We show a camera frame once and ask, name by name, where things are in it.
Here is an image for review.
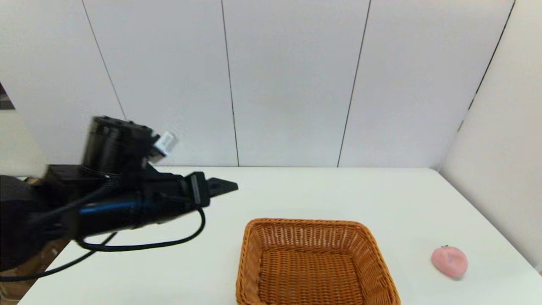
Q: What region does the orange wicker basket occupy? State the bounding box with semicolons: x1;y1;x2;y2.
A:
235;218;402;305

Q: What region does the pink peach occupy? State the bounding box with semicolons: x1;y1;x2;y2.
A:
431;245;469;279

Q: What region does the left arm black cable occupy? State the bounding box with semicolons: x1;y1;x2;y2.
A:
0;207;207;283

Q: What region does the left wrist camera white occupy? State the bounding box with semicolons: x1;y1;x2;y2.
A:
149;131;178;164

